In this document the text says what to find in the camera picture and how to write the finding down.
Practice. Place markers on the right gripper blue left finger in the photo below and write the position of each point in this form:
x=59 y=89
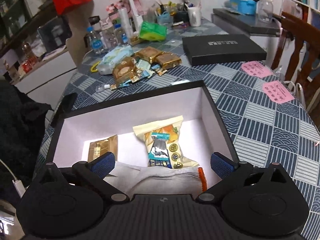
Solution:
x=92 y=175

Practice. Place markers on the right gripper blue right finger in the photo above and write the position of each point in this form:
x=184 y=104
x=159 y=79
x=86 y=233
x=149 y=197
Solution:
x=232 y=175

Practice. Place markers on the gold snack box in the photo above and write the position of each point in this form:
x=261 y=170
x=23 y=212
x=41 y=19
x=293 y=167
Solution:
x=101 y=147

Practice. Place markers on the teal silver candy wrapper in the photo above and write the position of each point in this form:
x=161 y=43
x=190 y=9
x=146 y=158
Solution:
x=158 y=155

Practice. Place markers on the gold mooncake packet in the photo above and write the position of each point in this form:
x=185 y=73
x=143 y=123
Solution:
x=125 y=70
x=168 y=60
x=148 y=54

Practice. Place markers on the black box lid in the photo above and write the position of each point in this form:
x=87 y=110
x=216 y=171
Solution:
x=211 y=49

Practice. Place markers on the white cloth glove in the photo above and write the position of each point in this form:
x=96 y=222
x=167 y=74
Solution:
x=133 y=180

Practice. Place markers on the open black gift box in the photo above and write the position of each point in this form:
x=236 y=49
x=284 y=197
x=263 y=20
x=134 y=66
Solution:
x=202 y=132

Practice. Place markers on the patterned blue tablecloth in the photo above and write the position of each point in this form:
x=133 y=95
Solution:
x=261 y=130

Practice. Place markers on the cream snack bag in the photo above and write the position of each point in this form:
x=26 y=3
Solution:
x=172 y=127

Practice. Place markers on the white power adapter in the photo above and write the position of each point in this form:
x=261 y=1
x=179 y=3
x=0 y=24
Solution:
x=19 y=187

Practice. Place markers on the small clear dropper bottle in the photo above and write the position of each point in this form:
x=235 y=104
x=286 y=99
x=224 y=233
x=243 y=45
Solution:
x=102 y=88

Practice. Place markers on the black jacket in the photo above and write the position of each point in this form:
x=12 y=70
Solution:
x=22 y=131

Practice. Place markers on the pink paper card near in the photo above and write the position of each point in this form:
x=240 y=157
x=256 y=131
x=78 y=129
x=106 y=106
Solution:
x=277 y=92

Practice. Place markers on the pink paper card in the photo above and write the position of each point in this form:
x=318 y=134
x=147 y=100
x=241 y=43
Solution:
x=255 y=68
x=277 y=92

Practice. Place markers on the yellow carabiner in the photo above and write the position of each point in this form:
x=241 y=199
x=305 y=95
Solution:
x=93 y=68

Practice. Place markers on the light blue wet wipes pack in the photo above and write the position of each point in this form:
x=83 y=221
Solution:
x=112 y=58

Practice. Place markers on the pink paper card far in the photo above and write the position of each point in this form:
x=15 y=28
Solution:
x=255 y=68

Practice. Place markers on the small water bottle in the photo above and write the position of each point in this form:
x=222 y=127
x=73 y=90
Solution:
x=120 y=35
x=94 y=40

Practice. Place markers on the white mini fridge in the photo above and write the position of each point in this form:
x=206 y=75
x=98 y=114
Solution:
x=265 y=35

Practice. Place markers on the green tissue pack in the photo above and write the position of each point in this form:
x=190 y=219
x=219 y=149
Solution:
x=152 y=32

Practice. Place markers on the wooden chair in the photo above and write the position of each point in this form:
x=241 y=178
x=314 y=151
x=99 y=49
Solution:
x=305 y=53

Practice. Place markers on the white desk lamp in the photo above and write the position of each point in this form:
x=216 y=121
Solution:
x=137 y=18

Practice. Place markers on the white ceramic mug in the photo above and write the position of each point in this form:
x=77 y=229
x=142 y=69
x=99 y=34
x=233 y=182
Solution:
x=194 y=14

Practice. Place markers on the blue plastic basket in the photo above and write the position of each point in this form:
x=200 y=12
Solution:
x=245 y=7

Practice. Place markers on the small teal mesh basket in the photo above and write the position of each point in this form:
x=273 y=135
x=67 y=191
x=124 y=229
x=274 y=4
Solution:
x=165 y=19

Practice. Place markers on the clear water jug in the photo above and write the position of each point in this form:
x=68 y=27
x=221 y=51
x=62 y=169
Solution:
x=265 y=10

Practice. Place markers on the white bookshelf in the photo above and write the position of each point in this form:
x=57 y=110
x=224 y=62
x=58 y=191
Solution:
x=308 y=11

